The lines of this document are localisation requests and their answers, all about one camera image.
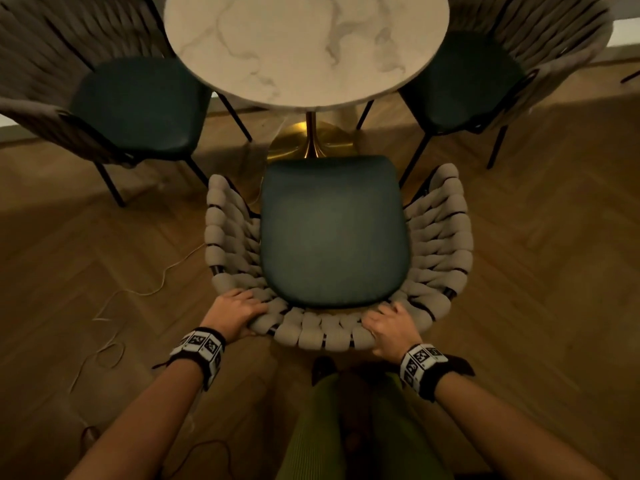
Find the person's left hand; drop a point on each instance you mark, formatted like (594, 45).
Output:
(227, 314)

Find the person's right hand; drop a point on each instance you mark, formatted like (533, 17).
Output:
(395, 334)

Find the person's right fingers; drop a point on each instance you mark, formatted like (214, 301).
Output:
(381, 317)

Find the person's left fingers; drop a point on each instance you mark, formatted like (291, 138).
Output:
(247, 302)

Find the person's left forearm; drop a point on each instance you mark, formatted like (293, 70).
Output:
(145, 424)

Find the person's right forearm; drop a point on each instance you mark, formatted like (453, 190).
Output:
(505, 434)

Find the black white marker wristband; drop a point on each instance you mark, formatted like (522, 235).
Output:
(425, 367)
(202, 347)

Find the green ribbed trousers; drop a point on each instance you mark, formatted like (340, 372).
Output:
(400, 444)

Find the round marble table gold base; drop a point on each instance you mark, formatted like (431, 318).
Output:
(305, 44)

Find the black metal furniture leg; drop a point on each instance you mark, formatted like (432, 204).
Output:
(631, 76)

